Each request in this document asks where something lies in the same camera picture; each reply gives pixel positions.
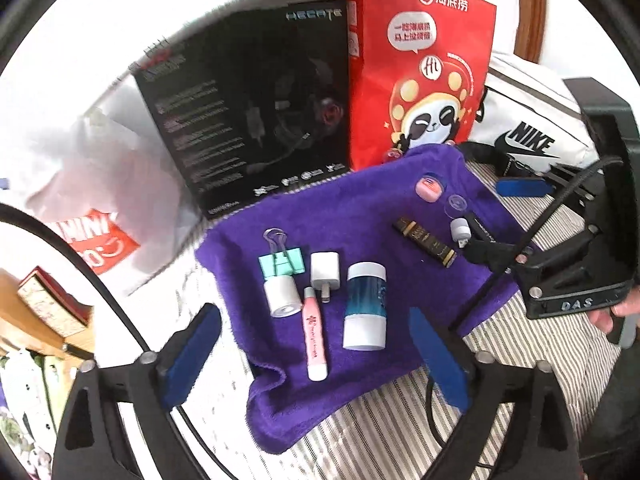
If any pink flashlight pen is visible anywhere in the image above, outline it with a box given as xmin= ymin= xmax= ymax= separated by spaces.
xmin=301 ymin=286 xmax=331 ymax=382

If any white tape roll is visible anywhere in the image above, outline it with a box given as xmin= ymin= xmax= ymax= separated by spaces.
xmin=263 ymin=274 xmax=303 ymax=318

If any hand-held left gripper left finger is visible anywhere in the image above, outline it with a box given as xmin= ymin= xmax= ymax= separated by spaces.
xmin=50 ymin=302 xmax=223 ymax=480

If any black tube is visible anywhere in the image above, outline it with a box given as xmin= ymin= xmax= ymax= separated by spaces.
xmin=466 ymin=214 xmax=523 ymax=256

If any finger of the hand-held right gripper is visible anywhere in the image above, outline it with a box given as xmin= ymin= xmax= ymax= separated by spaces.
xmin=495 ymin=167 xmax=596 ymax=201
xmin=462 ymin=237 xmax=538 ymax=273

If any wooden furniture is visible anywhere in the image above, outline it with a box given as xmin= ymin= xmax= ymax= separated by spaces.
xmin=0 ymin=270 xmax=96 ymax=361

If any black headset box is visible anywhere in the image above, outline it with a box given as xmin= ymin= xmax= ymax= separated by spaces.
xmin=131 ymin=0 xmax=351 ymax=220

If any person's right hand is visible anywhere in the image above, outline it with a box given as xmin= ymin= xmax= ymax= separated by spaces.
xmin=587 ymin=292 xmax=640 ymax=336

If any brown wooden frame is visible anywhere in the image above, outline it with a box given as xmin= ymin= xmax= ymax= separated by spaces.
xmin=515 ymin=0 xmax=548 ymax=66

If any green binder clip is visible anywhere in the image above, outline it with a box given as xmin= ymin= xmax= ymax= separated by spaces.
xmin=257 ymin=228 xmax=306 ymax=281

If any small white cap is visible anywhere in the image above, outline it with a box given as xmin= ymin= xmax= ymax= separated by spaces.
xmin=450 ymin=216 xmax=473 ymax=248

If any blue white cylinder bottle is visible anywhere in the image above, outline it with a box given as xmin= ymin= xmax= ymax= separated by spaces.
xmin=342 ymin=261 xmax=388 ymax=352

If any pink small jar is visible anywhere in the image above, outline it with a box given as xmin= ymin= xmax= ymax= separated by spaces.
xmin=415 ymin=172 xmax=447 ymax=201

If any purple towel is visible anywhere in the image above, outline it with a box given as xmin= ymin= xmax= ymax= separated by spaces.
xmin=195 ymin=144 xmax=536 ymax=456

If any person's right forearm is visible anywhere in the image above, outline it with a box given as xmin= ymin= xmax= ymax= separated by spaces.
xmin=592 ymin=345 xmax=640 ymax=480

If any black gold small bottle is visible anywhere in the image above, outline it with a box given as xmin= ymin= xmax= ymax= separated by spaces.
xmin=392 ymin=216 xmax=460 ymax=268

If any white plastic shopping bag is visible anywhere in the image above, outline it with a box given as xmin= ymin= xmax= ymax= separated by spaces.
xmin=22 ymin=80 xmax=211 ymax=296

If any striped bed sheet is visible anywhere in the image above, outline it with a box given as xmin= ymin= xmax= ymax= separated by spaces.
xmin=95 ymin=160 xmax=616 ymax=480

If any red paper panda bag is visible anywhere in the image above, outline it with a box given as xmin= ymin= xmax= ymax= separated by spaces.
xmin=322 ymin=0 xmax=498 ymax=171

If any clear plastic small cup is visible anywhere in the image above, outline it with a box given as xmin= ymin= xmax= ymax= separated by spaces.
xmin=442 ymin=194 xmax=468 ymax=221

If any brown patterned box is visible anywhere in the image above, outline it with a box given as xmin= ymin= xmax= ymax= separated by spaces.
xmin=17 ymin=266 xmax=93 ymax=338

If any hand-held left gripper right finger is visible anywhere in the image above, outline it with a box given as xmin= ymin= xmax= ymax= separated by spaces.
xmin=408 ymin=306 xmax=593 ymax=480

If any white waist bag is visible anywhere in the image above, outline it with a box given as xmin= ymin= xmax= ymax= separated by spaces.
xmin=457 ymin=50 xmax=606 ymax=178

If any white patterned cloth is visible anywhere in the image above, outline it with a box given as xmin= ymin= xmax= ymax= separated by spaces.
xmin=0 ymin=350 xmax=68 ymax=480

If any white charger plug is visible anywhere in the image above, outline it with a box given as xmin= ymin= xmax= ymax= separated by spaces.
xmin=310 ymin=251 xmax=342 ymax=303

